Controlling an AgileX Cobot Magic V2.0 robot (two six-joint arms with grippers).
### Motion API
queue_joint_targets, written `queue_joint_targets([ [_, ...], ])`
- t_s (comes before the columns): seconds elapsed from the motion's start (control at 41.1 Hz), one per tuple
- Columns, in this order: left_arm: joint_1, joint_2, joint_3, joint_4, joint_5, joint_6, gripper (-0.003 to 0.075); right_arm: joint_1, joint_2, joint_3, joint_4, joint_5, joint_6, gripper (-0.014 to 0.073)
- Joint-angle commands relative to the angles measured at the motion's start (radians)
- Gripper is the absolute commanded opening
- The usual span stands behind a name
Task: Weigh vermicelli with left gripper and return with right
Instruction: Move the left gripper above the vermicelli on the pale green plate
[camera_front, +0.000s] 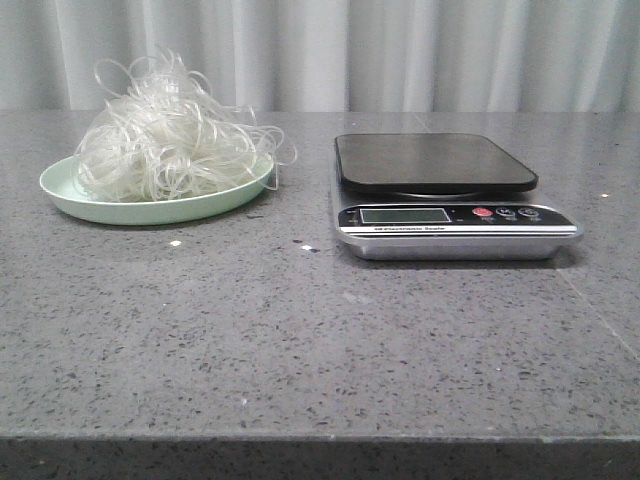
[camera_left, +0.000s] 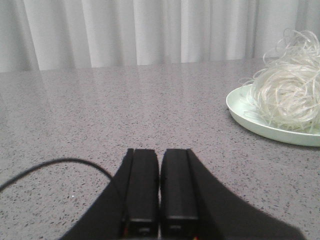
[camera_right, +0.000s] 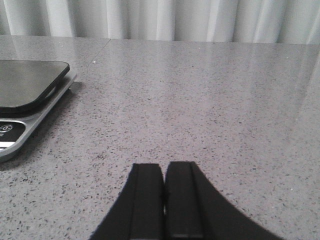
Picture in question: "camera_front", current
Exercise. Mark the white pleated curtain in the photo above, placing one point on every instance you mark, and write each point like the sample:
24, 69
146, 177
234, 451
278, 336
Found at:
450, 56

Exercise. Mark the light green round plate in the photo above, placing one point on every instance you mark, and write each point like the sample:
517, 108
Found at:
59, 184

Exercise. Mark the silver black kitchen scale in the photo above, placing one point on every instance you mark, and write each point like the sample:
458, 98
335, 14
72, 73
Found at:
441, 196

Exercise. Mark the translucent white vermicelli bundle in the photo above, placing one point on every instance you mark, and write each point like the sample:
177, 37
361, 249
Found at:
167, 138

